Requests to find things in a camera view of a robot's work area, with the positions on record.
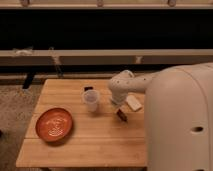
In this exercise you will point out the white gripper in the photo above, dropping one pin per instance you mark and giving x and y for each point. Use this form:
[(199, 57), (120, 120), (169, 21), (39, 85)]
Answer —
[(132, 102)]

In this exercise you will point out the dark red pepper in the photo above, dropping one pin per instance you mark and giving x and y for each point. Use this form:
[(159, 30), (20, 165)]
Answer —
[(121, 115)]

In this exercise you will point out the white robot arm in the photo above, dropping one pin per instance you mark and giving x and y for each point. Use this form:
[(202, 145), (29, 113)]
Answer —
[(178, 115)]

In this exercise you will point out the wooden table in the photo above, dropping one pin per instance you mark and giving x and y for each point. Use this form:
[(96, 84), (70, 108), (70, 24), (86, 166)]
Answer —
[(98, 139)]

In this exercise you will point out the small black block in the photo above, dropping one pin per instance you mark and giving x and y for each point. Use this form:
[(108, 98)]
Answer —
[(88, 88)]

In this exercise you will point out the orange round plate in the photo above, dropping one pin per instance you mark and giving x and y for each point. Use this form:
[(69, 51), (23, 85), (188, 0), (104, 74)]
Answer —
[(54, 124)]

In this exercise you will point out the long wooden rail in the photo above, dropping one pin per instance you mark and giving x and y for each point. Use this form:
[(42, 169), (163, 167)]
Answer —
[(104, 57)]

